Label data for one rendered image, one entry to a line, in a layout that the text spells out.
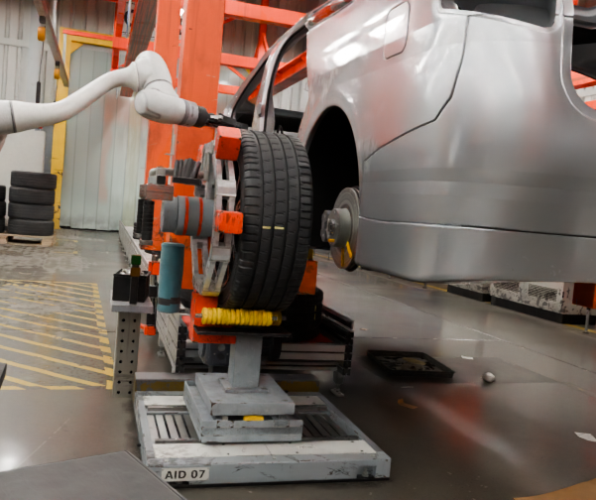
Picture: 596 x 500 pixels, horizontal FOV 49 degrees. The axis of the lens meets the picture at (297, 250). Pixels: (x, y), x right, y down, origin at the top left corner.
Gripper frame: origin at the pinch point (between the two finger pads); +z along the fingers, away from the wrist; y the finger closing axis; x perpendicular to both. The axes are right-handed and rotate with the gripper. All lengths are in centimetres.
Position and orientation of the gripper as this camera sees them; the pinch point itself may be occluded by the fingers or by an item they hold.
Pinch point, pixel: (239, 127)
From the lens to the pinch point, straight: 249.9
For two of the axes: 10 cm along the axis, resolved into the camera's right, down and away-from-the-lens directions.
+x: 0.4, -10.0, 0.7
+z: 7.4, 0.8, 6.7
